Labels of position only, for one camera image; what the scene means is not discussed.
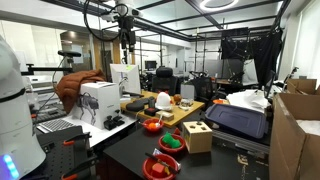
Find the front red bowl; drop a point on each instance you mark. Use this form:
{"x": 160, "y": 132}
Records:
{"x": 166, "y": 175}

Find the white robot dog box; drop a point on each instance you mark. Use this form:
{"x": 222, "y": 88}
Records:
{"x": 96, "y": 101}

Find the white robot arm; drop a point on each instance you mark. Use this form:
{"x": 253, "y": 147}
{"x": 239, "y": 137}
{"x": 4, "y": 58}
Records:
{"x": 20, "y": 151}

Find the black office chair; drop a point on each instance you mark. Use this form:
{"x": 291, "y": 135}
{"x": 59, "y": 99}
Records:
{"x": 164, "y": 80}

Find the orange ball in bowl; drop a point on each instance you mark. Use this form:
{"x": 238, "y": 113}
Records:
{"x": 152, "y": 126}

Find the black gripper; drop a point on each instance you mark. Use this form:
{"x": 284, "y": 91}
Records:
{"x": 126, "y": 34}

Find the lower black orange clamp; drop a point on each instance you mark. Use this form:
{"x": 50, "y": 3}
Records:
{"x": 73, "y": 173}

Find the far red bowl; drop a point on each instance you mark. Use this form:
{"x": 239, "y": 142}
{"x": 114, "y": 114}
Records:
{"x": 158, "y": 122}

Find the brown jacket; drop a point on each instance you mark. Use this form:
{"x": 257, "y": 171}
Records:
{"x": 69, "y": 86}

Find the black pouch on table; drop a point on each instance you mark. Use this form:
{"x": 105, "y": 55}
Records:
{"x": 140, "y": 104}

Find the keyboard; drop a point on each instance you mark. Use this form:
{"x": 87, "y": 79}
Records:
{"x": 54, "y": 125}

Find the white computer monitor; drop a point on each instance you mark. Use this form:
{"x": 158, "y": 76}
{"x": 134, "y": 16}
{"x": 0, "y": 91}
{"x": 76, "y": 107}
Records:
{"x": 126, "y": 76}

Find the black curtain backdrop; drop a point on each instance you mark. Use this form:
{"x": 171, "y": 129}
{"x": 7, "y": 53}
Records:
{"x": 264, "y": 50}

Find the blue plastic bin lid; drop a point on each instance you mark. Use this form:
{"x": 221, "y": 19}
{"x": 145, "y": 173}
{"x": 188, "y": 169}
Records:
{"x": 247, "y": 121}

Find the middle red bowl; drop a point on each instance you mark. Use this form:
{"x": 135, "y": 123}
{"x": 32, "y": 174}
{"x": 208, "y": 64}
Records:
{"x": 167, "y": 148}

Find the white paper pile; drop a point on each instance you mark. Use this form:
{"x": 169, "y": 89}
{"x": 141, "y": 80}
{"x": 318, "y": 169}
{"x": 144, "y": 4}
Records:
{"x": 250, "y": 99}

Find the black marker in bowl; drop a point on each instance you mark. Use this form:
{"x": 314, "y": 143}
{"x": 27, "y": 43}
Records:
{"x": 171, "y": 169}

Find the green toy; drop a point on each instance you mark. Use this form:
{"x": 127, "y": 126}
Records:
{"x": 173, "y": 143}

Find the black game controller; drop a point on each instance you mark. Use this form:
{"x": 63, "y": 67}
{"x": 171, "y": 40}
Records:
{"x": 113, "y": 122}

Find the white dome object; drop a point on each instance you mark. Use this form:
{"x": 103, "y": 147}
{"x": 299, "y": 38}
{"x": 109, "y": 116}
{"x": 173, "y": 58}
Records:
{"x": 163, "y": 101}

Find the wooden shape sorter box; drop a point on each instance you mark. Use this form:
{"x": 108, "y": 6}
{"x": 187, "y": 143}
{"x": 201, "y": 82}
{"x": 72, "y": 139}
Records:
{"x": 197, "y": 136}

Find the red bowl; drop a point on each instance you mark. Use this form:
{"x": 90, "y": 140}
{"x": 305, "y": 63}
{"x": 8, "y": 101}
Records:
{"x": 158, "y": 122}
{"x": 166, "y": 175}
{"x": 167, "y": 148}

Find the black clamp with orange tip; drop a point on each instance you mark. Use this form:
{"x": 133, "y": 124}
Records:
{"x": 72, "y": 140}

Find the wooden block on table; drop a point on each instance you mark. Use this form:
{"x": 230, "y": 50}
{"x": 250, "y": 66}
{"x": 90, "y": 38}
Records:
{"x": 165, "y": 115}

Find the red block in bowl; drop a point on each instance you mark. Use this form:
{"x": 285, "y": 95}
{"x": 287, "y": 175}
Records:
{"x": 158, "y": 168}

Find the large cardboard box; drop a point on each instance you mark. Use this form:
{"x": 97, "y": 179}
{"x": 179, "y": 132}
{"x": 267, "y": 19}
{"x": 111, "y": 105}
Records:
{"x": 294, "y": 154}

